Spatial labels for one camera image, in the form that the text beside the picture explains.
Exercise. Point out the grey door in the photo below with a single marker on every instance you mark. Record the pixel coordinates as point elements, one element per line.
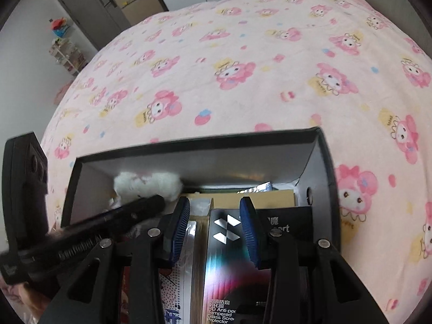
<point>87,3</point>

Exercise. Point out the red blue toy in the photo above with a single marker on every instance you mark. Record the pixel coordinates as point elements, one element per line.
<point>60,27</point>

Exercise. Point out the pink plush toy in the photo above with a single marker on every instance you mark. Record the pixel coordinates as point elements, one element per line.
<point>64,91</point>

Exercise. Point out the large brown cardboard box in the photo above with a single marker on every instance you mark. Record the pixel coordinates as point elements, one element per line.
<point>141,3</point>

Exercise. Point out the cartoon bead art packet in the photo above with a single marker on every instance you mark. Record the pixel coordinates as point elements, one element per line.
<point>175,297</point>

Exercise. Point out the black cardboard box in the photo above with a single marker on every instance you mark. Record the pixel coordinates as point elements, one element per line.
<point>202,157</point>

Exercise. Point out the crumpled clear plastic bag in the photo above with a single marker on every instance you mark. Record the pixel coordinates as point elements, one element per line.
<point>200,206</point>

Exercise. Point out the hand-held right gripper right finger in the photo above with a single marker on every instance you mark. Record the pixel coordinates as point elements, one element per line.
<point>249,229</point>

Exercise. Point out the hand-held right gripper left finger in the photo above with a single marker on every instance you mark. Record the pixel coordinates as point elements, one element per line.
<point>179,229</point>

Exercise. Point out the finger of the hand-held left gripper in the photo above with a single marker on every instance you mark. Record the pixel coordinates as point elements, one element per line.
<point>135,211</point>

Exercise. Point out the pink cartoon printed blanket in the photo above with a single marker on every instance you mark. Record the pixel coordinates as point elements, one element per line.
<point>236,40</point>

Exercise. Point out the black screen protector box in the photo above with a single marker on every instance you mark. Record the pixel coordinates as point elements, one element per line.
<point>226,270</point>

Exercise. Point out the white shelf rack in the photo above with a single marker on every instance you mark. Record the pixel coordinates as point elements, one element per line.
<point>69,57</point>

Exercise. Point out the white fluffy plush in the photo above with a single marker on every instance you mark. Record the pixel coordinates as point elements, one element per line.
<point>135,182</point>

